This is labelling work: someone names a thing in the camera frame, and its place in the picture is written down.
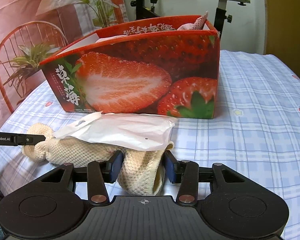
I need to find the cream knitted cloth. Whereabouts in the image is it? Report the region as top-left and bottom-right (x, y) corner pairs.
(22, 123), (165, 196)

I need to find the white plastic packet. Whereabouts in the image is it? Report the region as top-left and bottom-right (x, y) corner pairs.
(53, 112), (178, 151)

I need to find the pink knitted cloth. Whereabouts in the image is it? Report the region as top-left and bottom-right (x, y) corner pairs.
(95, 11), (209, 43)

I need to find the red strawberry cardboard box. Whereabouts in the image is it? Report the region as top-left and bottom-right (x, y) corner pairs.
(40, 20), (220, 119)

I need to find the blue plaid tablecloth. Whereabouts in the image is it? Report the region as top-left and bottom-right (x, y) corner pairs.
(0, 50), (300, 239)

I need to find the pink printed backdrop cloth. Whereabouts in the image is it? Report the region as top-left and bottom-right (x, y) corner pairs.
(0, 0), (128, 127)

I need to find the black exercise bike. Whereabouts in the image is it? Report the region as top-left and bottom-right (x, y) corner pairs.
(120, 0), (251, 40)

